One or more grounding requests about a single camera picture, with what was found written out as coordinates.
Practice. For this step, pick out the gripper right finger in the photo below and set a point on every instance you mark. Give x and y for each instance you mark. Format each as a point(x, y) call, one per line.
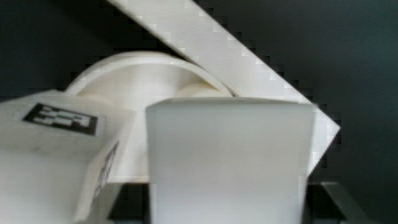
point(330, 207)

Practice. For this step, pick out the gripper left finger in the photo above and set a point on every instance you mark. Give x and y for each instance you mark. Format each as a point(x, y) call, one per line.
point(130, 210)

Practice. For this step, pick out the white round stool seat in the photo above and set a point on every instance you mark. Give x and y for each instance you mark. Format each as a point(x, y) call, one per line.
point(131, 80)

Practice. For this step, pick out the white U-shaped fence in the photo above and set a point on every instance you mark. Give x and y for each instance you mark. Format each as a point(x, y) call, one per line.
point(192, 34)

